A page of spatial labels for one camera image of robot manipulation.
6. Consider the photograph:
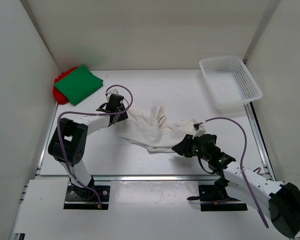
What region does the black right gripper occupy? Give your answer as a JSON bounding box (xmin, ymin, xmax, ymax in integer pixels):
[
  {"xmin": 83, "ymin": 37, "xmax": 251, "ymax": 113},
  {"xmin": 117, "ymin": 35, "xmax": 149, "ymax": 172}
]
[{"xmin": 172, "ymin": 134, "xmax": 211, "ymax": 162}]

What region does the white cloth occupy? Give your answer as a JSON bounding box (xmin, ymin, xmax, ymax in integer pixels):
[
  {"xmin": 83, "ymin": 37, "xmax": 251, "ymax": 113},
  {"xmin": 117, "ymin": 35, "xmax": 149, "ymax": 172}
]
[{"xmin": 115, "ymin": 105, "xmax": 197, "ymax": 153}]

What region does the green t shirt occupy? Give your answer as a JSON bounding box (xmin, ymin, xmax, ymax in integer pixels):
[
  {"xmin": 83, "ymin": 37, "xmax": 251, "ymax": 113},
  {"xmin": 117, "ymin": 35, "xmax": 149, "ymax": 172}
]
[{"xmin": 53, "ymin": 65, "xmax": 104, "ymax": 106}]

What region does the red t shirt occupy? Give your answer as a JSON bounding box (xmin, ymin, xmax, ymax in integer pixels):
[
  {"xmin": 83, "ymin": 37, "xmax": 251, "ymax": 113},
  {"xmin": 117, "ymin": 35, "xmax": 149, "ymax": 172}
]
[{"xmin": 52, "ymin": 67, "xmax": 77, "ymax": 105}]

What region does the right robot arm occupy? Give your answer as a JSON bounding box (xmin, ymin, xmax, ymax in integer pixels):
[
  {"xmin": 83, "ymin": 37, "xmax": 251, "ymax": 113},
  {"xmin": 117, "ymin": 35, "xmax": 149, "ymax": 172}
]
[{"xmin": 172, "ymin": 134, "xmax": 300, "ymax": 239}]

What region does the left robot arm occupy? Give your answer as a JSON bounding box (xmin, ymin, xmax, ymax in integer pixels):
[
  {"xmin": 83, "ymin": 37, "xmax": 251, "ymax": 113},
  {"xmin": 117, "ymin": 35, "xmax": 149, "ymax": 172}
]
[{"xmin": 48, "ymin": 89, "xmax": 128, "ymax": 200}]

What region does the white plastic basket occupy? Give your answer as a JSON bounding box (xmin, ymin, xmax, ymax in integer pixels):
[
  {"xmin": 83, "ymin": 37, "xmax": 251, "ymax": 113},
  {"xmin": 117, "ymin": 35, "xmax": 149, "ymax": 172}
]
[{"xmin": 199, "ymin": 55, "xmax": 263, "ymax": 111}]

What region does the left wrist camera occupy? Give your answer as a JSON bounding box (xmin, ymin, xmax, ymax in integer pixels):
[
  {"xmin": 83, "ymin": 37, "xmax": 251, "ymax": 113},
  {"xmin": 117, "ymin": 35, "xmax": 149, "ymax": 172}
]
[{"xmin": 105, "ymin": 88, "xmax": 119, "ymax": 96}]

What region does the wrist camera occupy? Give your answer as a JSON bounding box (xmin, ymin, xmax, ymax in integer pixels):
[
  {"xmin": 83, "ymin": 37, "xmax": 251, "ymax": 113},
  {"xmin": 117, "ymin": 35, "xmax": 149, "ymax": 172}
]
[
  {"xmin": 192, "ymin": 122, "xmax": 206, "ymax": 139},
  {"xmin": 105, "ymin": 88, "xmax": 119, "ymax": 96}
]

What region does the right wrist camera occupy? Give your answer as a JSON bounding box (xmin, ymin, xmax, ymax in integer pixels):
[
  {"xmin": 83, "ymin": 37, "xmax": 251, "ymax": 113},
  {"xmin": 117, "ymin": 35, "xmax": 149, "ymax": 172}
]
[{"xmin": 192, "ymin": 122, "xmax": 206, "ymax": 139}]

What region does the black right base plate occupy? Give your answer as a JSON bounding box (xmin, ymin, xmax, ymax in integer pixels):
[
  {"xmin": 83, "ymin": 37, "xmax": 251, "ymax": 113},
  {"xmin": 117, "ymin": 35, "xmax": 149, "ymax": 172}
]
[{"xmin": 187, "ymin": 181, "xmax": 248, "ymax": 212}]

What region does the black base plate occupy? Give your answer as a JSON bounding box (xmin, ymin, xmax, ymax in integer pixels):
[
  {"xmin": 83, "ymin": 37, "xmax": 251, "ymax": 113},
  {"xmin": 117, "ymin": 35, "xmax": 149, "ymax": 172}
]
[
  {"xmin": 63, "ymin": 182, "xmax": 111, "ymax": 210},
  {"xmin": 187, "ymin": 181, "xmax": 248, "ymax": 212}
]

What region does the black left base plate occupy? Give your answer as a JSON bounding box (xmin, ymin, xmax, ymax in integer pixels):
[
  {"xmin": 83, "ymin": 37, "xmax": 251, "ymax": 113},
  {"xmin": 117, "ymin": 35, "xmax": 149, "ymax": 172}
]
[{"xmin": 63, "ymin": 182, "xmax": 111, "ymax": 210}]

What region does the aluminium rail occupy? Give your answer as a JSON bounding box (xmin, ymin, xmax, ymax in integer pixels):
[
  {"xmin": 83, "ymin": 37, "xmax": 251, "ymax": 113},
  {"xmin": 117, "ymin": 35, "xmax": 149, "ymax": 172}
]
[{"xmin": 37, "ymin": 172, "xmax": 276, "ymax": 183}]

